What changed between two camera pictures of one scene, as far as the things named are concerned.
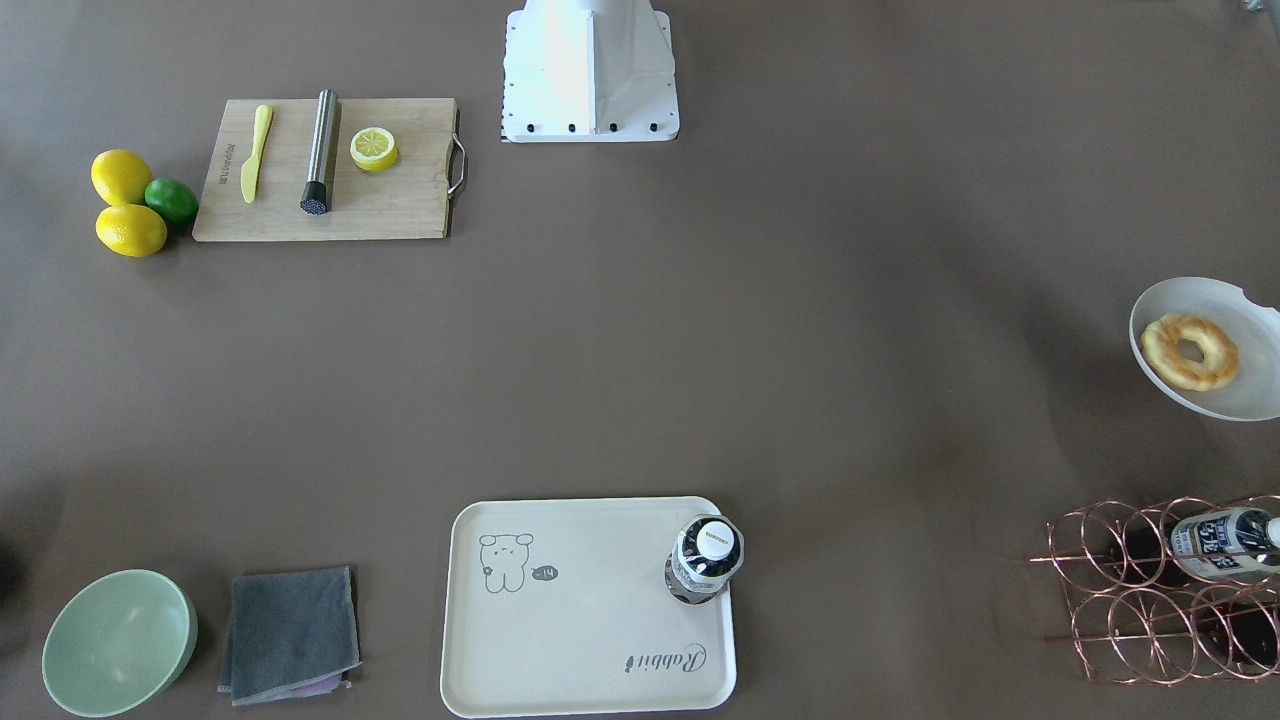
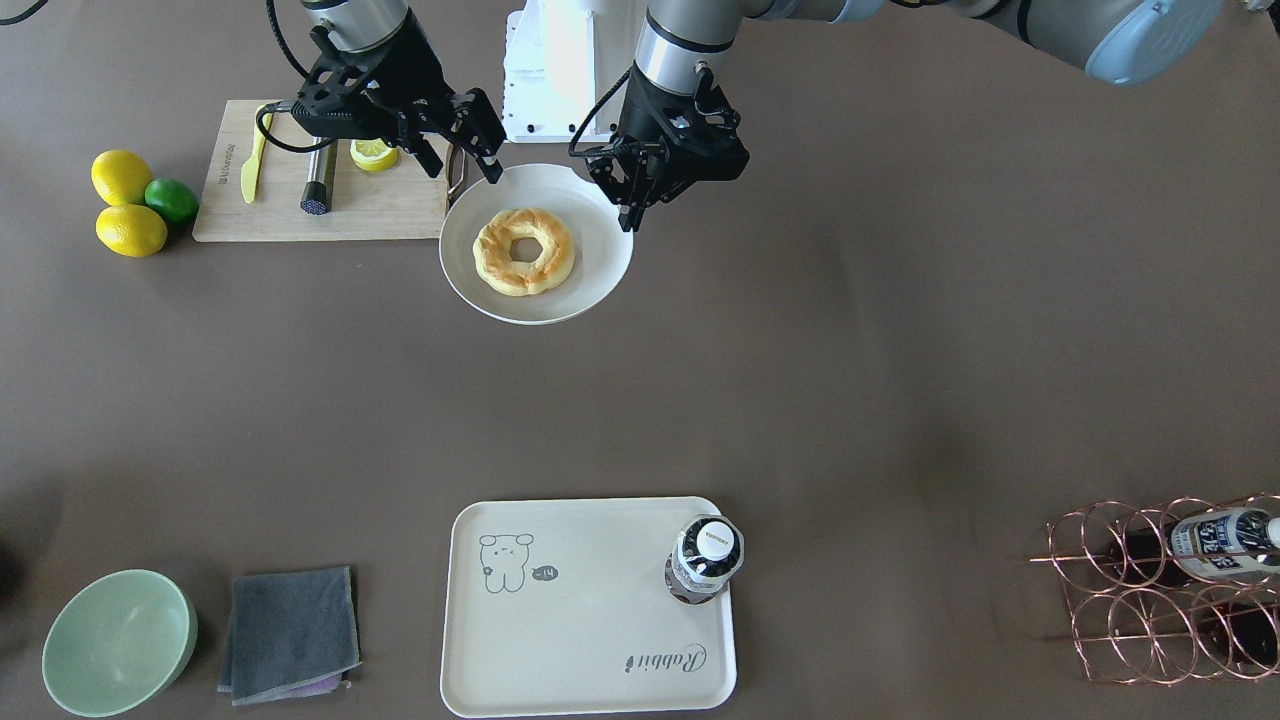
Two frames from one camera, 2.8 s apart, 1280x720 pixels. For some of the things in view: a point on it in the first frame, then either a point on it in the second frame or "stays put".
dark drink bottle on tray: [708, 551] stays put
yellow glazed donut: [1160, 339] → [521, 252]
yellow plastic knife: [249, 177] stays put
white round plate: [1209, 347] → [603, 253]
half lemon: [373, 149] stays put
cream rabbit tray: [558, 607] stays put
